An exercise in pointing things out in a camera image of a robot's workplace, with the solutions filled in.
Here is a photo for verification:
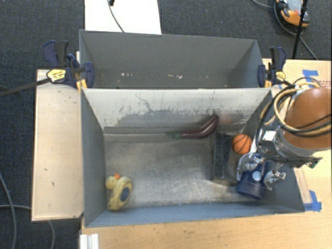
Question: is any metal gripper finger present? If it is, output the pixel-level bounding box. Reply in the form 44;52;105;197
262;164;287;191
236;151;265;181

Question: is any blue cup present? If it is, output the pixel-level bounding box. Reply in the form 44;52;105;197
235;159;271;201

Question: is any orange toy basketball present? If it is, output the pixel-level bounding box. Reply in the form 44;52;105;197
231;133;254;156

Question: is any dark green flat block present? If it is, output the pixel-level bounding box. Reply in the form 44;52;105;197
211;132;238;187

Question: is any purple toy eggplant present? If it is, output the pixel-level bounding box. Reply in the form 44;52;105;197
165;115;220;140

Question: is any grey metal bin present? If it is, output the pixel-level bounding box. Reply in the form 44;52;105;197
78;29;306;229

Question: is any yellow rubber duck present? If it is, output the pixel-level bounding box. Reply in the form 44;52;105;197
104;173;134;212

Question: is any pale wood board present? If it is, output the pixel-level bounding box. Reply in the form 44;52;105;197
31;69;85;222

